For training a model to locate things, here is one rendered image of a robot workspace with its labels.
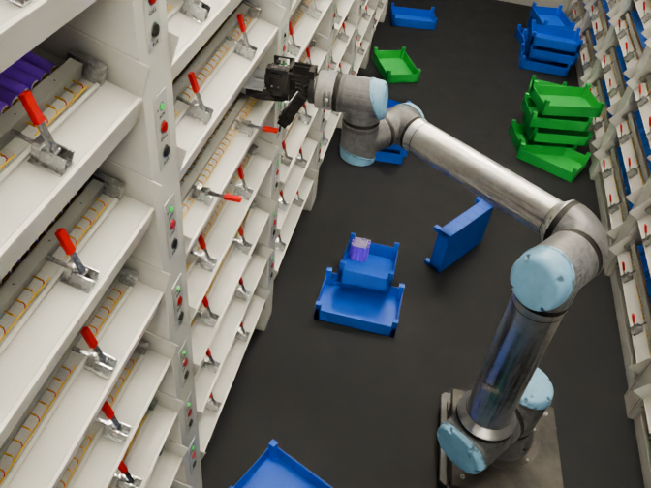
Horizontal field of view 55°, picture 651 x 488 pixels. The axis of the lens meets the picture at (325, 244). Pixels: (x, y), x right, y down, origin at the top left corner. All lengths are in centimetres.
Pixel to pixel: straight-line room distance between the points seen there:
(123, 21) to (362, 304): 172
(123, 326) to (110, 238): 19
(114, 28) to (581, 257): 91
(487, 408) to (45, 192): 116
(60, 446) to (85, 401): 7
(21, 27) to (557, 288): 97
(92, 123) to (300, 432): 141
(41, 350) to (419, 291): 185
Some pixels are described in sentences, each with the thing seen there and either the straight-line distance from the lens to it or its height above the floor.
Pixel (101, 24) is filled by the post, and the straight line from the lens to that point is 87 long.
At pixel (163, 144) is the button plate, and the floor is 121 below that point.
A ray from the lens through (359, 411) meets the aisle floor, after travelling 211.
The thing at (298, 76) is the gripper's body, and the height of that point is 105.
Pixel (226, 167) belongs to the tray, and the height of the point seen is 94.
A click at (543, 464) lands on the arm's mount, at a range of 202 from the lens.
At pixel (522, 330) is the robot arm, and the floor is 79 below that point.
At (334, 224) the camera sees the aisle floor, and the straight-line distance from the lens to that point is 270.
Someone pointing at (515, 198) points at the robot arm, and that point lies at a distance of 144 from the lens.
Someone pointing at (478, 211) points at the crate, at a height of 20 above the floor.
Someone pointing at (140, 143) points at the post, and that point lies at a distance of 94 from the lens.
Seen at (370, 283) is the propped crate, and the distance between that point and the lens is 231.
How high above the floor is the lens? 176
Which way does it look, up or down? 43 degrees down
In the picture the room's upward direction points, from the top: 7 degrees clockwise
